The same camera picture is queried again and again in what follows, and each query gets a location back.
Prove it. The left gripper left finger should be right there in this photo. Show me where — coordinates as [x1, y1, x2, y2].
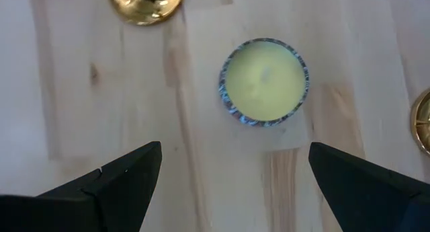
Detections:
[0, 141, 163, 232]

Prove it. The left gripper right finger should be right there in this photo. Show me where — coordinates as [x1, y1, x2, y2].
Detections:
[308, 141, 430, 232]

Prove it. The pale candle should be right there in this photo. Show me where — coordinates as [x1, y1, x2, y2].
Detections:
[218, 37, 310, 128]

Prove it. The gold candlestick holder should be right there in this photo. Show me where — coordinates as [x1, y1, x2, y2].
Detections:
[408, 88, 430, 157]
[109, 0, 185, 27]

